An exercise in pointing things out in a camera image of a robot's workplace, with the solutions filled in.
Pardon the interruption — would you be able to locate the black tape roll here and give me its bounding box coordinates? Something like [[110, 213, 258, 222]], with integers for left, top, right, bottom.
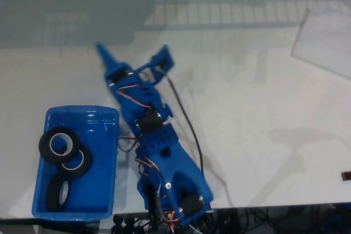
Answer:
[[38, 127, 81, 165], [45, 173, 71, 212], [56, 148, 93, 178]]

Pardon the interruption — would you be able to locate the blue plastic bin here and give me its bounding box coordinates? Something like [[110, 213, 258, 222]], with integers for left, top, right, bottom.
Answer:
[[32, 105, 121, 221]]

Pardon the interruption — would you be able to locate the black clamp knob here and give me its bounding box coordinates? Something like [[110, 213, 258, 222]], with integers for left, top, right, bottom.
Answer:
[[123, 216, 135, 234], [112, 215, 123, 234]]

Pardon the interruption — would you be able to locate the clear plastic panel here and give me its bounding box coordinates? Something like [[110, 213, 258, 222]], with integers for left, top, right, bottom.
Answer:
[[290, 8, 351, 80]]

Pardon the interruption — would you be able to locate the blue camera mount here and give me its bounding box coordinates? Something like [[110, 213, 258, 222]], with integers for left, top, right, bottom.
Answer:
[[131, 44, 176, 83]]

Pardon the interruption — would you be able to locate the black camera cable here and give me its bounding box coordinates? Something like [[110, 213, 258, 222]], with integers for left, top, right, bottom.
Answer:
[[163, 75, 205, 176]]

